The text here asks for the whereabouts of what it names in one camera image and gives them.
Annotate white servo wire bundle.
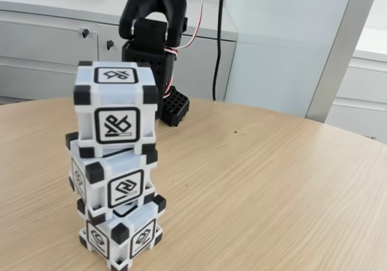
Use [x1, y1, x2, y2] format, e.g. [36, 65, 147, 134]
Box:
[164, 0, 206, 57]

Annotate white cube crossed-loop glyph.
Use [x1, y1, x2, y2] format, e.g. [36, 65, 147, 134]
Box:
[73, 60, 159, 151]

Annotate white cube zigzag glyph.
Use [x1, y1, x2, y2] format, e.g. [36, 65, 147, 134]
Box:
[65, 131, 160, 216]

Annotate grey metal post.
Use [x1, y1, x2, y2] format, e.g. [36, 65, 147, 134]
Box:
[305, 0, 380, 123]

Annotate white cube layered-sheets glyph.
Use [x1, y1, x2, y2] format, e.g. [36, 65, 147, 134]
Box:
[76, 194, 167, 269]

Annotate white low cabinet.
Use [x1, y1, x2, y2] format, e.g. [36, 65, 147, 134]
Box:
[326, 25, 387, 142]

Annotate white cabinet with locks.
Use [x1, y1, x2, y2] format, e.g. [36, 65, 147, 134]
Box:
[0, 0, 238, 102]

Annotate black power cable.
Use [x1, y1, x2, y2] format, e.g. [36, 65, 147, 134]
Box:
[212, 0, 227, 102]

